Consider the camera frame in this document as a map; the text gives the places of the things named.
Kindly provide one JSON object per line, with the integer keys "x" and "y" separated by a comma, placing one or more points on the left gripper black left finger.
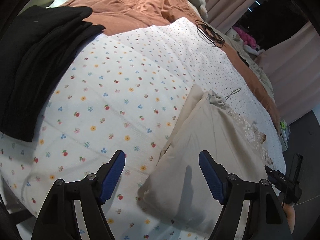
{"x": 57, "y": 217}

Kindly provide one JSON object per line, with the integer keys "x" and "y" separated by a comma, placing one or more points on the beige large garment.
{"x": 177, "y": 187}

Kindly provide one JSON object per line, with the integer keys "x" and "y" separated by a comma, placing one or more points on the black folded clothes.
{"x": 36, "y": 51}

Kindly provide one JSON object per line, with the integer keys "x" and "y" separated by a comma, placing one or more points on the person right hand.
{"x": 290, "y": 215}

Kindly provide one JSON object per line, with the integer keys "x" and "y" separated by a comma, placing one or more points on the white bedside cabinet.
{"x": 284, "y": 134}

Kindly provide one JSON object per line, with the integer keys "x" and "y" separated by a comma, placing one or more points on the pink curtain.
{"x": 288, "y": 32}

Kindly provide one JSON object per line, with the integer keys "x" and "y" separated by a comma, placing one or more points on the white floral dotted bedsheet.
{"x": 125, "y": 92}

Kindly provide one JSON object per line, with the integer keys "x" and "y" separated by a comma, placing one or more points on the pink plush toy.
{"x": 247, "y": 39}

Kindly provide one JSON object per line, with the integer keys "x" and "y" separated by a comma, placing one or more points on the olive beige blanket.
{"x": 234, "y": 40}

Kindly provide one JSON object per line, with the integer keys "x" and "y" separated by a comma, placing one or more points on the rust orange quilt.
{"x": 118, "y": 16}

